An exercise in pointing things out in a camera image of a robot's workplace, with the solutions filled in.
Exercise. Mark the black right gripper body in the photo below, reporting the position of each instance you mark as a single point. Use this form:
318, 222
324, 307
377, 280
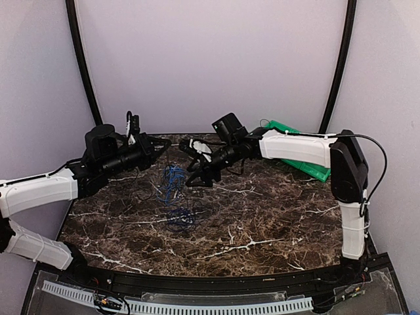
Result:
205, 167

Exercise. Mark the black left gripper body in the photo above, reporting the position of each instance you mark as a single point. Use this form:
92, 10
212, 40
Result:
143, 157

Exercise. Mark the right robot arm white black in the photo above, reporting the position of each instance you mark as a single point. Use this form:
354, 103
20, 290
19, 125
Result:
340, 153

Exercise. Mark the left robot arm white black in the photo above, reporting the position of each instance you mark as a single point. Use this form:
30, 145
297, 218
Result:
107, 154

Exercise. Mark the green plastic bin left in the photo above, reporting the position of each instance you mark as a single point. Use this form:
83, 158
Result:
276, 125

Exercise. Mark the green plastic bin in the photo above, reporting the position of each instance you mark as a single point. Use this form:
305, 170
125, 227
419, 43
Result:
276, 125
316, 171

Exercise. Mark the green plastic bin right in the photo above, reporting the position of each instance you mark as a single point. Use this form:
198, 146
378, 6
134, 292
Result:
316, 171

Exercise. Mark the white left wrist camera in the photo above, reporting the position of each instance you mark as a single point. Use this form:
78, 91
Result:
132, 127

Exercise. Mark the black front rail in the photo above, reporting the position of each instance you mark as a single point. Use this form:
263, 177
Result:
317, 281

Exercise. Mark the black frame post left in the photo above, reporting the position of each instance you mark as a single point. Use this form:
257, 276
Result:
81, 61

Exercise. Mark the black frame post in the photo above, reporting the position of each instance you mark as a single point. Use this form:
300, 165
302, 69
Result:
81, 61
340, 65

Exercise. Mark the white slotted cable duct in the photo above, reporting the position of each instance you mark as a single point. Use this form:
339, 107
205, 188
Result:
173, 304

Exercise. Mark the black frame post right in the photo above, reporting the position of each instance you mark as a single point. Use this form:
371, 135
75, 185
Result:
340, 65

